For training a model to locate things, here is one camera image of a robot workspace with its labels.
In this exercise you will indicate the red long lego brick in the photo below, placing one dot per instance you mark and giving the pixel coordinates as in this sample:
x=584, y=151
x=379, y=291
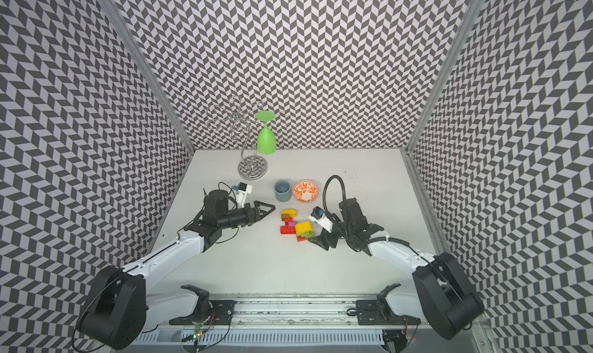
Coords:
x=287, y=230

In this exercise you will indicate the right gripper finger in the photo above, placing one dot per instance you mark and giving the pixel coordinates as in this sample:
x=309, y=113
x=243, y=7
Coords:
x=329, y=239
x=318, y=241

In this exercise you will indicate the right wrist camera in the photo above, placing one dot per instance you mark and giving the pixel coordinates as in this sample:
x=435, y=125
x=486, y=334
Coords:
x=319, y=216

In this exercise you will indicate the yellow curved lego brick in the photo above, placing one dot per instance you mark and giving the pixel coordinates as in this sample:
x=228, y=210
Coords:
x=289, y=212

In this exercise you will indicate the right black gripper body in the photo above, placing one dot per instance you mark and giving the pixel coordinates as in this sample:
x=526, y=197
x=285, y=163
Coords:
x=345, y=229

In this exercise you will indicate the orange white patterned bowl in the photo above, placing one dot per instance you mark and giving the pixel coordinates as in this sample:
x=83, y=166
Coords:
x=305, y=191

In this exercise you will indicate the grey blue ceramic cup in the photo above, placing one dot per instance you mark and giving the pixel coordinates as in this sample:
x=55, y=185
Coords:
x=283, y=191

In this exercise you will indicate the yellow long lego brick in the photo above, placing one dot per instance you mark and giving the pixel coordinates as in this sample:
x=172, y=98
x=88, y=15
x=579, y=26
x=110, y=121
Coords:
x=303, y=228

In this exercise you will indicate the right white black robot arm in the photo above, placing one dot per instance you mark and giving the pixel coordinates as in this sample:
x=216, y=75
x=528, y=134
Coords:
x=444, y=296

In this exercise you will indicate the chrome wire glass rack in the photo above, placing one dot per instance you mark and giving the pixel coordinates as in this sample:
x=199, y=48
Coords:
x=251, y=166

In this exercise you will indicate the white slotted cable duct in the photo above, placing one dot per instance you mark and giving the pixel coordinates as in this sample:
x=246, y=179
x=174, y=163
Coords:
x=264, y=337

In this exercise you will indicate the aluminium front rail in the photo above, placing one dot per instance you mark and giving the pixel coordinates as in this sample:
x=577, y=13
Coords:
x=296, y=306

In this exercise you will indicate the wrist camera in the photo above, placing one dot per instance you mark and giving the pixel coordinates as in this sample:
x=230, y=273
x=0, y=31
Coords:
x=319, y=216
x=242, y=190

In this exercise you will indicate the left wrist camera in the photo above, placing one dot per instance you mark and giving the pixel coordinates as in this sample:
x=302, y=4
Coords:
x=242, y=190

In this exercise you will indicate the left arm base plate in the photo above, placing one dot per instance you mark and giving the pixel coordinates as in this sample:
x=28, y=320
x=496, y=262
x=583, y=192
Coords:
x=215, y=313

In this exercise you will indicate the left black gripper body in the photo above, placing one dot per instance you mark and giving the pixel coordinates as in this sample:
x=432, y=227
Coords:
x=238, y=217

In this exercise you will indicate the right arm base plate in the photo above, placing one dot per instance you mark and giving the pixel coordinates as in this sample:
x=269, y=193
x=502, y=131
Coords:
x=375, y=313

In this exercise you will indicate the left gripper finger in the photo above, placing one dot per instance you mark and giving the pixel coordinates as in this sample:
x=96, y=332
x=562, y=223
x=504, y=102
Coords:
x=264, y=207
x=258, y=216

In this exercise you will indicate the green plastic wine glass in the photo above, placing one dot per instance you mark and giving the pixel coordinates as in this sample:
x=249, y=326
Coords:
x=266, y=141

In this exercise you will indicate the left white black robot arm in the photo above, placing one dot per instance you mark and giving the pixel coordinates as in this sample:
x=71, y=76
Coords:
x=138, y=278

